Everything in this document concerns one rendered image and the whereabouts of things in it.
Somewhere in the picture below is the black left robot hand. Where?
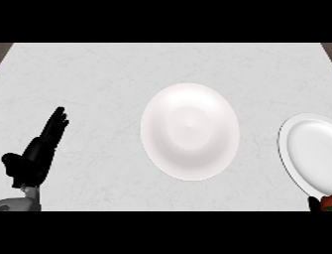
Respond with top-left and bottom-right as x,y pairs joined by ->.
0,106 -> 71,190

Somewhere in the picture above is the white rimless plate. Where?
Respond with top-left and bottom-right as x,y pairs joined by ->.
139,82 -> 243,183

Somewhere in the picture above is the white rimmed plate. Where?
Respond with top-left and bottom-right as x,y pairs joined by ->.
277,112 -> 332,198

